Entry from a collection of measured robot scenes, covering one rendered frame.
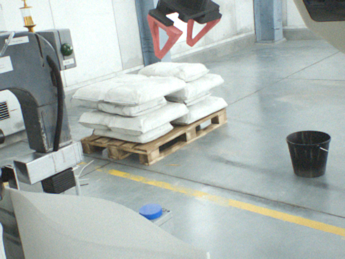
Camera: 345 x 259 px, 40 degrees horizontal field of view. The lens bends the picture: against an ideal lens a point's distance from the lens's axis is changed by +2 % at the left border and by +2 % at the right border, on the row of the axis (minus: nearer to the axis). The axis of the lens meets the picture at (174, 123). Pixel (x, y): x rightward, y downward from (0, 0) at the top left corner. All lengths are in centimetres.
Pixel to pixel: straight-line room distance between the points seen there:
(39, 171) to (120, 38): 568
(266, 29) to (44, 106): 860
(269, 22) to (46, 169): 857
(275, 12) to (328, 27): 833
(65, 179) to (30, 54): 30
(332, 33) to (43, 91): 62
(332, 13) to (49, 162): 68
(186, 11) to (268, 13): 870
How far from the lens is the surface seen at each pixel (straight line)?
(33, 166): 108
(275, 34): 931
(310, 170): 332
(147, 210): 121
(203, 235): 274
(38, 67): 106
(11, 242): 202
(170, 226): 123
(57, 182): 113
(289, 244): 263
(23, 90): 105
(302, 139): 350
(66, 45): 109
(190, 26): 90
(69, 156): 113
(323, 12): 95
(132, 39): 686
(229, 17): 878
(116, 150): 399
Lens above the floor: 141
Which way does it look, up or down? 17 degrees down
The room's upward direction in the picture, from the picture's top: 7 degrees counter-clockwise
